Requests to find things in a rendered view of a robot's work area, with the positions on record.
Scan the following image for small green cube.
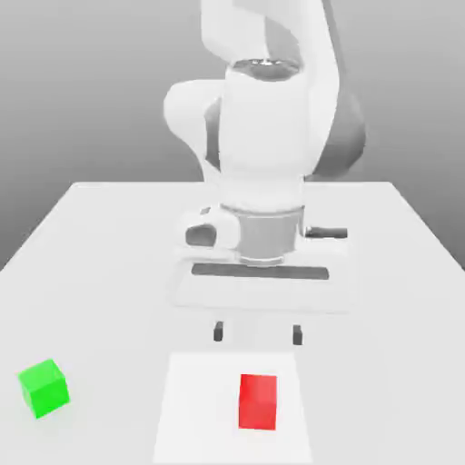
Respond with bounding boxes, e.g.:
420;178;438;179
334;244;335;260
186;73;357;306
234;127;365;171
16;358;71;420

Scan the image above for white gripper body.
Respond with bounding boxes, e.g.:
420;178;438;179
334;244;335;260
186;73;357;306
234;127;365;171
167;247;356;316

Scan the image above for small red cube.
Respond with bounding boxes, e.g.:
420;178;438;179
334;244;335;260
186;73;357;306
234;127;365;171
238;373;278;432

